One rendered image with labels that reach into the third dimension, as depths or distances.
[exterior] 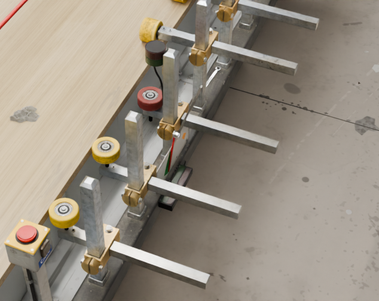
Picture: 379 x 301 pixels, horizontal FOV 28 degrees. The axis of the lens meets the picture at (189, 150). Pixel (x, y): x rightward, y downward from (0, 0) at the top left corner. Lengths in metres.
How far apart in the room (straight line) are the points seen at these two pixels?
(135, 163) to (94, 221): 0.25
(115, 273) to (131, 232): 0.15
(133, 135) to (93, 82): 0.43
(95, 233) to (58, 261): 0.37
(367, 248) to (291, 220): 0.33
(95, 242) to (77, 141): 0.36
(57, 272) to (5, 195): 0.31
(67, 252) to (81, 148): 0.33
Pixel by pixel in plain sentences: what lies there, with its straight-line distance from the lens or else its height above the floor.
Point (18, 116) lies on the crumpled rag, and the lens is 2.28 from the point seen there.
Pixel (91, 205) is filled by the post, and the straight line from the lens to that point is 1.84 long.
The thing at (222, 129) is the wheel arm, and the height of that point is 0.86.
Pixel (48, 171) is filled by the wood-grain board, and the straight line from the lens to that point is 2.12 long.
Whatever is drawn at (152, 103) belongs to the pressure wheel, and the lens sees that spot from 2.28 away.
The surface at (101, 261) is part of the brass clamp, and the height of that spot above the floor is 0.82.
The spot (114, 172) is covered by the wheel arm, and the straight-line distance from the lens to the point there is 2.20.
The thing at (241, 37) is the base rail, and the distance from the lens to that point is 2.88.
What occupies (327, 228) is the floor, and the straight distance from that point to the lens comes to 3.18.
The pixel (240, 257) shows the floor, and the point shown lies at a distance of 3.03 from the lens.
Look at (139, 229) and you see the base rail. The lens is 2.22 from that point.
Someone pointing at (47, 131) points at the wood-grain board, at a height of 0.90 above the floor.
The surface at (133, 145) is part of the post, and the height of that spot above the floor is 1.02.
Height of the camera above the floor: 2.47
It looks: 47 degrees down
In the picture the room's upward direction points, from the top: 2 degrees clockwise
